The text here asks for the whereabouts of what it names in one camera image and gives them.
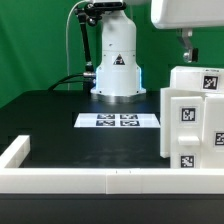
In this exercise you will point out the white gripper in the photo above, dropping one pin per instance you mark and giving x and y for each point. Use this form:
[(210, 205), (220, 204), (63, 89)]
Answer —
[(187, 14)]

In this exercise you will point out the white cabinet body box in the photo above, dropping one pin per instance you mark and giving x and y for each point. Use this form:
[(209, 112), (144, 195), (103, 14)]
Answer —
[(165, 117)]

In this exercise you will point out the white cabinet top block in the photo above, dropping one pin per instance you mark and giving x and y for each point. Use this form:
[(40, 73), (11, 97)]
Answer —
[(197, 79)]

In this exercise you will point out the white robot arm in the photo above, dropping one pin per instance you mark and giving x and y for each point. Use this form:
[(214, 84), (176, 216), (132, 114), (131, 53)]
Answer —
[(118, 75)]

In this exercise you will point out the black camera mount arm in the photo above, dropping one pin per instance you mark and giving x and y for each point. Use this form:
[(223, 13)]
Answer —
[(89, 15)]

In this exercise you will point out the white marker base plate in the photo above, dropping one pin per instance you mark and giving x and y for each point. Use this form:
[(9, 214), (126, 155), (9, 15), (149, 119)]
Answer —
[(116, 120)]

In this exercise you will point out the white U-shaped fence frame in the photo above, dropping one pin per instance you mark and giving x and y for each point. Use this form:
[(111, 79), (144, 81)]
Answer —
[(18, 180)]

